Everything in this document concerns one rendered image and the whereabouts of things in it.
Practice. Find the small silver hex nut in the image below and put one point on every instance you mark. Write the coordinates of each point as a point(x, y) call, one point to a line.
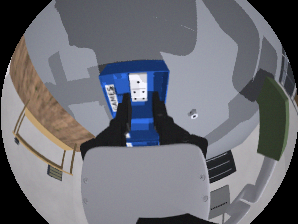
point(193, 115)

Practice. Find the blue rack of labelled bins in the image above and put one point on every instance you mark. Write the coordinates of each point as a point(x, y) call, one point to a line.
point(142, 127)

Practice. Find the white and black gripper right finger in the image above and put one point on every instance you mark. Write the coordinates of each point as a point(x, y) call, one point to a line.
point(169, 132)

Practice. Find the white domino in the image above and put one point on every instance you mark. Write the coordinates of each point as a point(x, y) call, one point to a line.
point(138, 85)

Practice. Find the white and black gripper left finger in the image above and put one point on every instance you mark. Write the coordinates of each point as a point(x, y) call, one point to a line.
point(115, 133)

